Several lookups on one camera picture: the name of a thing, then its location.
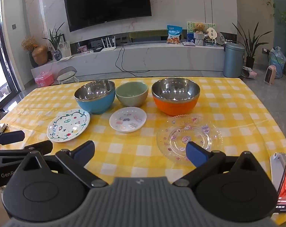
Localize yellow checked tablecloth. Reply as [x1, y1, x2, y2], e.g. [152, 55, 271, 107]
[0, 77, 286, 225]

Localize golden vase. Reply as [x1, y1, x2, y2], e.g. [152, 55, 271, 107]
[32, 45, 48, 66]

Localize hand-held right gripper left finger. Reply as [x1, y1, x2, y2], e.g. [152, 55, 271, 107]
[21, 140, 108, 189]

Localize green picture board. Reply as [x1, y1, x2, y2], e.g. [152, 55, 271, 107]
[187, 22, 216, 43]

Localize small white printed plate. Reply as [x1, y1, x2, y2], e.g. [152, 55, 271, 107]
[109, 107, 147, 133]

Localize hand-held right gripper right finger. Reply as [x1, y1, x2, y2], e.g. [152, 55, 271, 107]
[173, 141, 264, 188]

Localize orange steel bowl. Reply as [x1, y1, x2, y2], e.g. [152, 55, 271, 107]
[152, 77, 201, 117]

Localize black wall television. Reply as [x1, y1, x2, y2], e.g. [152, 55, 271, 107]
[63, 0, 152, 32]

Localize marble television cabinet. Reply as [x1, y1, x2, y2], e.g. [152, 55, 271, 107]
[31, 41, 225, 78]

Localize pink storage box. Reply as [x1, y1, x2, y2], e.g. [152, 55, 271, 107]
[35, 72, 54, 88]

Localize pink small heater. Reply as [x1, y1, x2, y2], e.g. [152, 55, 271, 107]
[264, 65, 276, 85]

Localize green leafy stems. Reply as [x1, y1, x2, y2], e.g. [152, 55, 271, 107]
[42, 22, 65, 50]

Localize green ceramic bowl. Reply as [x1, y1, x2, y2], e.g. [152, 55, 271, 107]
[116, 82, 149, 107]

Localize black power cable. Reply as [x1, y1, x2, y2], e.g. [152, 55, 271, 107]
[115, 44, 153, 72]

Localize long leaf potted plant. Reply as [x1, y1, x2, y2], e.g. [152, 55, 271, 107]
[232, 22, 272, 69]

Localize small round stool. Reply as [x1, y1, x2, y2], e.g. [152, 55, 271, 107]
[56, 66, 79, 85]

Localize sliding glass door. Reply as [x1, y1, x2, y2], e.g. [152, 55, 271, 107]
[0, 0, 22, 104]

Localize white fruit print plate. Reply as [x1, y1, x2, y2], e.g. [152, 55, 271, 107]
[47, 108, 90, 143]

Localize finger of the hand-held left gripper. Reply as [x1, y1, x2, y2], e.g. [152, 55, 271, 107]
[0, 130, 25, 150]
[0, 140, 54, 163]

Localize round paper fan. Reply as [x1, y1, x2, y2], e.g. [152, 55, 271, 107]
[206, 27, 217, 40]

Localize spoon picture frame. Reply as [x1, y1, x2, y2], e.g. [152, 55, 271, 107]
[57, 40, 71, 58]

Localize brown teddy bear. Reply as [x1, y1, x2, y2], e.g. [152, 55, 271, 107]
[193, 23, 207, 34]

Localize white phone stand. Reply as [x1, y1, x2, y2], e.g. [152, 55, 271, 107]
[269, 152, 286, 190]

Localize grey ribbed pot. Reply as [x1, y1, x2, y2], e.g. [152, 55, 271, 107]
[193, 32, 207, 46]

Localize blue snack bag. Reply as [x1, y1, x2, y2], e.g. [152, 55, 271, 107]
[167, 25, 183, 44]

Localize clear glass printed plate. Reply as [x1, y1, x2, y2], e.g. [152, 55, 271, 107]
[156, 115, 223, 166]

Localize blue metal trash can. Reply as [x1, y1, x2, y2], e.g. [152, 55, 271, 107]
[223, 42, 246, 78]

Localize blue steel bowl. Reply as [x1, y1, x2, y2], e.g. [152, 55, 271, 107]
[74, 80, 116, 114]

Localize white router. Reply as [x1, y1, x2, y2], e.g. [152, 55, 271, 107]
[101, 36, 117, 52]

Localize dried flower bunch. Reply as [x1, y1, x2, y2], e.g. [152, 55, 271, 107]
[21, 37, 38, 52]

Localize pink patterned bag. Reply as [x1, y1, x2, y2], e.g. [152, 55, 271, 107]
[242, 66, 256, 79]

